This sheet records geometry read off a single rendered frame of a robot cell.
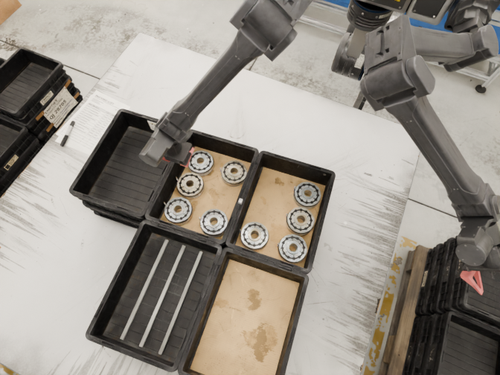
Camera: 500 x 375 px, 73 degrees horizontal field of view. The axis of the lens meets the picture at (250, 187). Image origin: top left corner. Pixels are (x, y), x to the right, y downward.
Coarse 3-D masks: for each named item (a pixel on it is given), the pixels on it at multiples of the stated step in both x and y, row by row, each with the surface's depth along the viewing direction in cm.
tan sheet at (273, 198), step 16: (272, 176) 135; (288, 176) 135; (256, 192) 132; (272, 192) 132; (288, 192) 132; (256, 208) 129; (272, 208) 129; (288, 208) 129; (272, 224) 126; (240, 240) 124; (272, 240) 124; (304, 240) 124; (272, 256) 121
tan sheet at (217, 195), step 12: (216, 156) 138; (228, 156) 139; (216, 168) 136; (204, 180) 134; (216, 180) 134; (204, 192) 132; (216, 192) 132; (228, 192) 132; (192, 204) 129; (204, 204) 129; (216, 204) 130; (228, 204) 130; (228, 216) 128; (192, 228) 125
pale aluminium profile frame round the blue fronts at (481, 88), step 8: (312, 0) 259; (320, 8) 261; (328, 8) 259; (336, 8) 256; (344, 8) 256; (304, 16) 275; (496, 16) 213; (312, 24) 275; (320, 24) 272; (328, 24) 272; (336, 32) 272; (344, 32) 269; (496, 56) 238; (496, 64) 256; (464, 72) 256; (472, 72) 253; (480, 72) 253; (488, 72) 256; (496, 72) 245; (488, 80) 253; (480, 88) 262
